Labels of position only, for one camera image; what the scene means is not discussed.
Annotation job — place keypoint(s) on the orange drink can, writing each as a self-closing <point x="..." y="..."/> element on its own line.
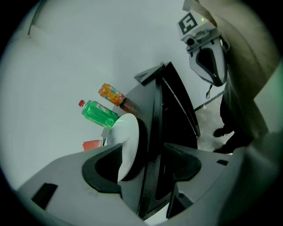
<point x="111" y="93"/>

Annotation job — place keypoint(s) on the white round plate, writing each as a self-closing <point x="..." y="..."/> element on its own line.
<point x="126" y="132"/>

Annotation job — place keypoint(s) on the green soda can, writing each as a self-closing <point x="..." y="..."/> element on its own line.
<point x="99" y="113"/>

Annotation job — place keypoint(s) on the black mini fridge cabinet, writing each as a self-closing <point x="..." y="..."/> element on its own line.
<point x="177" y="106"/>

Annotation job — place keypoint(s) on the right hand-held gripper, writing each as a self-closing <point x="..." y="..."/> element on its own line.
<point x="199" y="31"/>

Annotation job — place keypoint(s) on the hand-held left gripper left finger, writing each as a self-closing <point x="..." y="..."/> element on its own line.
<point x="73" y="176"/>

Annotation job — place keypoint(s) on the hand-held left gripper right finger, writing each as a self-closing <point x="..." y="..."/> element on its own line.
<point x="199" y="181"/>

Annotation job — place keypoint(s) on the person's black trousers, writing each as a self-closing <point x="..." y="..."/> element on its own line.
<point x="234" y="114"/>

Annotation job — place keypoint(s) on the cola bottle red cap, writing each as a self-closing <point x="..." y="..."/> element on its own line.
<point x="82" y="103"/>

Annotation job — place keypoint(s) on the person's black shoe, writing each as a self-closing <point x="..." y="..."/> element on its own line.
<point x="223" y="150"/>
<point x="221" y="132"/>

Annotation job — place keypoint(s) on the red watermelon slice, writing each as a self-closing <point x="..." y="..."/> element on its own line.
<point x="91" y="144"/>

